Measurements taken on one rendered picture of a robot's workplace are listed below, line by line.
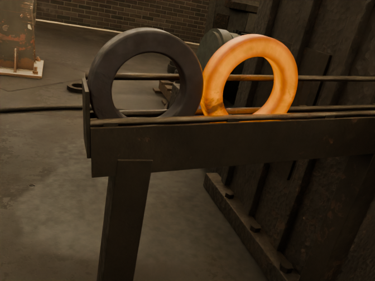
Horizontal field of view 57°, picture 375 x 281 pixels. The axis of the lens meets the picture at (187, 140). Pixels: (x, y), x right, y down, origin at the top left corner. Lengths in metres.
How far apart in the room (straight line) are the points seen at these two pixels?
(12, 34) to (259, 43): 2.63
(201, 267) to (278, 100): 0.72
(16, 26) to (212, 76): 2.59
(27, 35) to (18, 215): 1.95
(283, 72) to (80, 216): 0.95
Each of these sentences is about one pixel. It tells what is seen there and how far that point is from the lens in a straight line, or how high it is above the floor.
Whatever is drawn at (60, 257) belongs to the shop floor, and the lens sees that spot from 1.19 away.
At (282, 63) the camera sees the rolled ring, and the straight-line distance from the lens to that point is 0.64.
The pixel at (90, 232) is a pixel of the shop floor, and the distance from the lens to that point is 1.28.
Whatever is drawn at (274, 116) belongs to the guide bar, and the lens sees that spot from 0.64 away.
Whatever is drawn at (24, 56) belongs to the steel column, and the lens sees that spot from 3.11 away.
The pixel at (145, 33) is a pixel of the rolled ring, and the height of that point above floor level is 0.74.
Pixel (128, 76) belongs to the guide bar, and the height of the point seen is 0.66.
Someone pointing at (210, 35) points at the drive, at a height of 0.64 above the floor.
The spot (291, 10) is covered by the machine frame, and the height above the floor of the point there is 0.83.
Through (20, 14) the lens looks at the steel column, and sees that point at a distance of 3.06.
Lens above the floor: 0.80
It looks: 22 degrees down
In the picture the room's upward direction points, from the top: 12 degrees clockwise
